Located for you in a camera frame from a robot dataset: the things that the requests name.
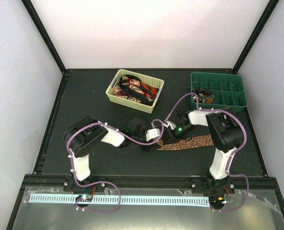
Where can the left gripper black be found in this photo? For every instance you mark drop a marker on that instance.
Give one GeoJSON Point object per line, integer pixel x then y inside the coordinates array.
{"type": "Point", "coordinates": [150, 147]}

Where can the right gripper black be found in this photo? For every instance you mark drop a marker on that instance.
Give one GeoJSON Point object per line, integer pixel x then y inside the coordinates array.
{"type": "Point", "coordinates": [174, 138]}

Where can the brown floral tie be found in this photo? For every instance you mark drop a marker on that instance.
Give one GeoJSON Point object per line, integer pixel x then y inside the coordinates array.
{"type": "Point", "coordinates": [195, 142]}

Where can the cream plastic basket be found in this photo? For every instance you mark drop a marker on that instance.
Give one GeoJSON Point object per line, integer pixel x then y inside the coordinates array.
{"type": "Point", "coordinates": [155, 82]}

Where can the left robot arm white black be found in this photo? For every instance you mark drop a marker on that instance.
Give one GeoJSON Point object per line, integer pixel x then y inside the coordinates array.
{"type": "Point", "coordinates": [83, 136]}

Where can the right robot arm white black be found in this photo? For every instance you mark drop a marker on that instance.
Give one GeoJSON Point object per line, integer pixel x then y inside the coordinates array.
{"type": "Point", "coordinates": [227, 133]}

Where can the rolled dark floral tie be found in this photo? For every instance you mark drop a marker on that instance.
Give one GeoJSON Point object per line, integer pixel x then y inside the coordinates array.
{"type": "Point", "coordinates": [203, 96]}

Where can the red black striped tie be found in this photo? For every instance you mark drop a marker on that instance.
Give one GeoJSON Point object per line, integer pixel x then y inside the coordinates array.
{"type": "Point", "coordinates": [150, 92]}

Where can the green divided organizer tray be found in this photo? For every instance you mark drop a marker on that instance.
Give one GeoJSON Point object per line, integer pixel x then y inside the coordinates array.
{"type": "Point", "coordinates": [228, 90]}

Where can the pink floral black tie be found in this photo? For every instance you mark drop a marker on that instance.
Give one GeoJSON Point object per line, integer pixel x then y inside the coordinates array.
{"type": "Point", "coordinates": [128, 90]}

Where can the right controller board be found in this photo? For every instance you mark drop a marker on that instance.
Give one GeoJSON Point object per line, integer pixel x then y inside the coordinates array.
{"type": "Point", "coordinates": [218, 202]}

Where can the controller board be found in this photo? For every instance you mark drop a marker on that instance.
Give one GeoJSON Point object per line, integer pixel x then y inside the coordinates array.
{"type": "Point", "coordinates": [88, 197]}
{"type": "Point", "coordinates": [218, 202]}

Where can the left controller board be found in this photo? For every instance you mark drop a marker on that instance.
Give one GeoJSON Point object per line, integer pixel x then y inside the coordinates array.
{"type": "Point", "coordinates": [88, 197]}

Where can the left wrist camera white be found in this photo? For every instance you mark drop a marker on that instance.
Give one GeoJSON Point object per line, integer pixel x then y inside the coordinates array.
{"type": "Point", "coordinates": [152, 134]}

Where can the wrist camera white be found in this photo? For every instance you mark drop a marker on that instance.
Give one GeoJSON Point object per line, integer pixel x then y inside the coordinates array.
{"type": "Point", "coordinates": [169, 124]}
{"type": "Point", "coordinates": [152, 134]}

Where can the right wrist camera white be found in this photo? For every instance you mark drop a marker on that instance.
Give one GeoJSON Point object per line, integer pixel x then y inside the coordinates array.
{"type": "Point", "coordinates": [169, 124]}

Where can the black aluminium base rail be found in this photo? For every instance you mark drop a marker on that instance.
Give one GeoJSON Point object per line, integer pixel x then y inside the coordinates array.
{"type": "Point", "coordinates": [196, 185]}

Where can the light blue slotted cable duct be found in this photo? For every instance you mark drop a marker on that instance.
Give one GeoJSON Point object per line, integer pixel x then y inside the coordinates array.
{"type": "Point", "coordinates": [142, 200]}

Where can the right black frame post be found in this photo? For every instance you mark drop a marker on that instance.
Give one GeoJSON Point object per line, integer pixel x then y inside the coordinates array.
{"type": "Point", "coordinates": [271, 5]}

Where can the black frame post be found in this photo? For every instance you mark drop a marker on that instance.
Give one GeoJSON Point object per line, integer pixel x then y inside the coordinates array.
{"type": "Point", "coordinates": [271, 5]}
{"type": "Point", "coordinates": [43, 33]}

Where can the left black frame post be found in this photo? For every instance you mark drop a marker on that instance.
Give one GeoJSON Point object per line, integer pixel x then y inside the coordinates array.
{"type": "Point", "coordinates": [43, 33]}

